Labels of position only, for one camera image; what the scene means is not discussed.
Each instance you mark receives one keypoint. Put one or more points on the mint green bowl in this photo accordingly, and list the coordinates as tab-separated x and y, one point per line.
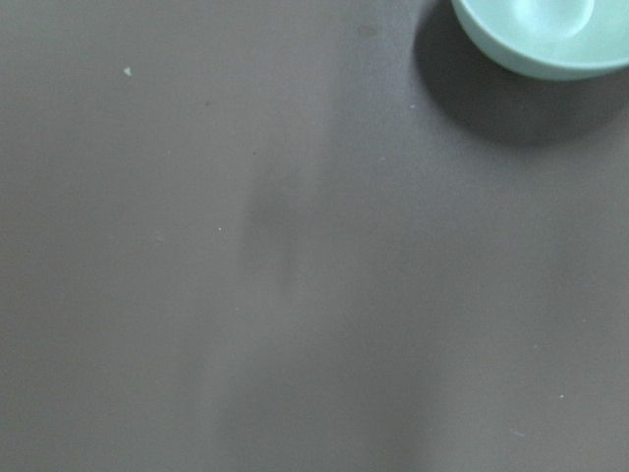
549	40

